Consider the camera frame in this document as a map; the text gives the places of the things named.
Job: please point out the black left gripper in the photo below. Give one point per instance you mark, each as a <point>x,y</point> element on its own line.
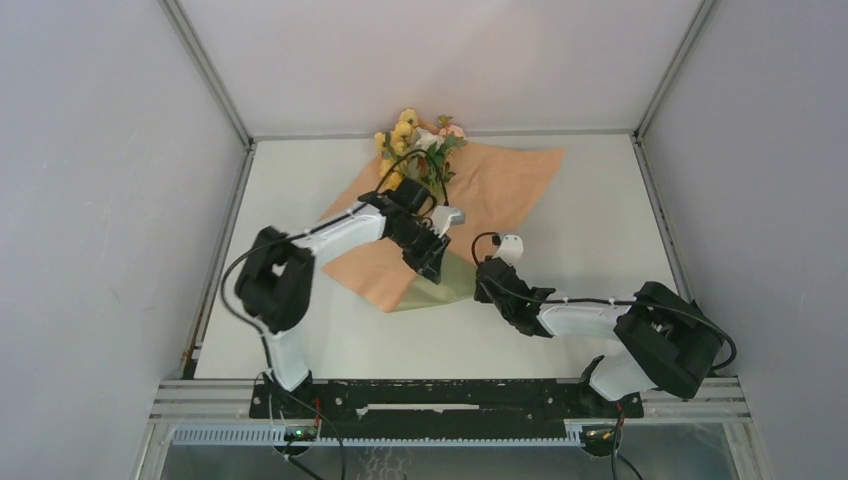
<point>428,261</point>

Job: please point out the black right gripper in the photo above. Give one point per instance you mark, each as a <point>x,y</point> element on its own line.
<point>480,294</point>

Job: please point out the yellow fake flower bunch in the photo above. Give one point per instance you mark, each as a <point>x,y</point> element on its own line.
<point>393,149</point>

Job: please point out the peach white fake flower bunch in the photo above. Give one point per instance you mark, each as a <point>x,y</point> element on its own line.
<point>434,144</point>

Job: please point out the orange wrapping paper sheet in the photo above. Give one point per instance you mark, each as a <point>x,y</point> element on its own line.
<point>496,188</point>

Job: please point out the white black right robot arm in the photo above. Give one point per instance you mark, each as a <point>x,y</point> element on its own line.
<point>668,343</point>

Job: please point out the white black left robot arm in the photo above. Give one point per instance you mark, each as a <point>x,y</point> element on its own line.
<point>275,276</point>

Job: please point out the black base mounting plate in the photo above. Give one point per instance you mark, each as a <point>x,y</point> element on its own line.
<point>412,410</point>

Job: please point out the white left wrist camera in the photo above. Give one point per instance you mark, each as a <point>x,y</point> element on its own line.
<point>444,217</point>

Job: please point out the white cable duct strip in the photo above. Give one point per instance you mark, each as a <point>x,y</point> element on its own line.
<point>257,435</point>

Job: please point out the aluminium front frame rail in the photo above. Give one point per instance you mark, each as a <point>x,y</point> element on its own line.
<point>227,401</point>

